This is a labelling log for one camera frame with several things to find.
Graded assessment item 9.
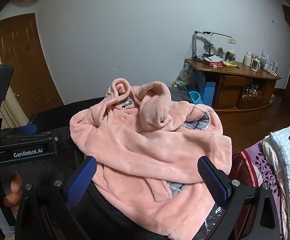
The red box with papers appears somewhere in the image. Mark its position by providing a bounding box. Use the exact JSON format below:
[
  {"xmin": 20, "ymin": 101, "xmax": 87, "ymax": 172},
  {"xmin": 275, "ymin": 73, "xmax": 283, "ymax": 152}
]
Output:
[{"xmin": 203, "ymin": 56, "xmax": 224, "ymax": 67}]

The light blue bucket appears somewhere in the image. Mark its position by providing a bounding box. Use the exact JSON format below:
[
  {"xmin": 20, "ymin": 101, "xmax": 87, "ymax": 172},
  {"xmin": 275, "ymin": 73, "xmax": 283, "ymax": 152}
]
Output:
[{"xmin": 188, "ymin": 91, "xmax": 203, "ymax": 105}]

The black white striped pouch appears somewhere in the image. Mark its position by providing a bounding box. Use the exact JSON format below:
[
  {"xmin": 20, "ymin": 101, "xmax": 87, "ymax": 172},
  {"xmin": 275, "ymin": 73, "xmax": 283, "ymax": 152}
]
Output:
[{"xmin": 264, "ymin": 67, "xmax": 279, "ymax": 77}]

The white knitted cloth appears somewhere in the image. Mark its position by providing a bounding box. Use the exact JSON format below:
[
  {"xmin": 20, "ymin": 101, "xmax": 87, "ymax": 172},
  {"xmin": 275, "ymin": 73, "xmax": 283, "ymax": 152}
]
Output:
[{"xmin": 263, "ymin": 140, "xmax": 285, "ymax": 180}]

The person's left hand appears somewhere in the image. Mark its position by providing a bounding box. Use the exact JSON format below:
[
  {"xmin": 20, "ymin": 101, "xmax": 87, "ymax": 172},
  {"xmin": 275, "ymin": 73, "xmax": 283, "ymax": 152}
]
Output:
[{"xmin": 0, "ymin": 174, "xmax": 23, "ymax": 222}]

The wooden door with handle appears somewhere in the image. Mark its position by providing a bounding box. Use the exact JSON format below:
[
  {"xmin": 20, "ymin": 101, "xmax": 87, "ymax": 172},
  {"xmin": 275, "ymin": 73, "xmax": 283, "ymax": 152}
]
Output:
[{"xmin": 0, "ymin": 13, "xmax": 64, "ymax": 110}]

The black desk lamp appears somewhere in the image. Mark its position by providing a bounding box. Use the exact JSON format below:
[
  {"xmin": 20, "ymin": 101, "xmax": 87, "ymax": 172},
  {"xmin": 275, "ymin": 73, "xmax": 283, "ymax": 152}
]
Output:
[{"xmin": 192, "ymin": 31, "xmax": 233, "ymax": 62}]

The dark grey blanket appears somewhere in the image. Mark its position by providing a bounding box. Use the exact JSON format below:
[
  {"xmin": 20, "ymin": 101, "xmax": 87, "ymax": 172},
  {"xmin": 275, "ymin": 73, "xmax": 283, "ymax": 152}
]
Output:
[{"xmin": 168, "ymin": 86, "xmax": 198, "ymax": 103}]

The clear plastic container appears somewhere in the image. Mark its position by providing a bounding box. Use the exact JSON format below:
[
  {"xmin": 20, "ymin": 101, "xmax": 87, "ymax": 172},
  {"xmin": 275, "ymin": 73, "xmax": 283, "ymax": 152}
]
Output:
[{"xmin": 261, "ymin": 49, "xmax": 272, "ymax": 62}]

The black cover sheet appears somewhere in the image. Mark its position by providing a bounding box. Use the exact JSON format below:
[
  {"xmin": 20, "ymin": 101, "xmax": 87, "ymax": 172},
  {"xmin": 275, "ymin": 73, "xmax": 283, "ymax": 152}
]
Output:
[{"xmin": 26, "ymin": 96, "xmax": 235, "ymax": 240}]

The blue flat board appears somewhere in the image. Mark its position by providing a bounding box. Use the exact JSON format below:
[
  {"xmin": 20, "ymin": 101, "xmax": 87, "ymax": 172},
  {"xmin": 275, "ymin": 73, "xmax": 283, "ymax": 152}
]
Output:
[{"xmin": 204, "ymin": 81, "xmax": 216, "ymax": 107}]

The clear plastic bag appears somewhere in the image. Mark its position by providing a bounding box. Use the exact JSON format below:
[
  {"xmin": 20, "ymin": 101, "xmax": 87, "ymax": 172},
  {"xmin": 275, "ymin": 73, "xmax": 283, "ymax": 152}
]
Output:
[{"xmin": 178, "ymin": 64, "xmax": 198, "ymax": 85}]

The pink fleece jacket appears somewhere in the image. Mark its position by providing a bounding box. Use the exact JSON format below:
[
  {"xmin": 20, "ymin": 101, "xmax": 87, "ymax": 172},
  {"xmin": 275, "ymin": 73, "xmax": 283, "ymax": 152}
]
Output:
[{"xmin": 69, "ymin": 78, "xmax": 233, "ymax": 240}]

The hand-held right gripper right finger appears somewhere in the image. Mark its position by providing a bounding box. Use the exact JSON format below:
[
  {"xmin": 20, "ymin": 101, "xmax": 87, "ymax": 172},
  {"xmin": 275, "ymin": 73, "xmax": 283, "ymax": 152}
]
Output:
[{"xmin": 197, "ymin": 156, "xmax": 285, "ymax": 240}]

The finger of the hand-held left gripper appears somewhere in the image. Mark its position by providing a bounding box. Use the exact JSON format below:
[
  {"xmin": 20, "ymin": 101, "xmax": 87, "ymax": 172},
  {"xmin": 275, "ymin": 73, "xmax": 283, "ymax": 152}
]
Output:
[
  {"xmin": 39, "ymin": 127, "xmax": 71, "ymax": 144},
  {"xmin": 10, "ymin": 124, "xmax": 39, "ymax": 136}
]

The white electric kettle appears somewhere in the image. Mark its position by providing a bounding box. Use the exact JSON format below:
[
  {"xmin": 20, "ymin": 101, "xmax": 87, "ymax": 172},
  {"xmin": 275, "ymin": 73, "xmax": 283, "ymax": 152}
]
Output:
[{"xmin": 250, "ymin": 58, "xmax": 261, "ymax": 72}]

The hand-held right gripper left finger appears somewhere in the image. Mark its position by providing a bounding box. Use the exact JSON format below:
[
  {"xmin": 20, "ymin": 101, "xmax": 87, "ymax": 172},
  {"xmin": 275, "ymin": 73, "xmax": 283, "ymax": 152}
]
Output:
[{"xmin": 16, "ymin": 156, "xmax": 97, "ymax": 240}]

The wooden desk cabinet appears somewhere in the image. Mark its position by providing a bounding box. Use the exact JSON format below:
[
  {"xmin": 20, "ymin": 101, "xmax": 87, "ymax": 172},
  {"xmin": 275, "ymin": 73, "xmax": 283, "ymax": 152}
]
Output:
[{"xmin": 184, "ymin": 58, "xmax": 282, "ymax": 110}]

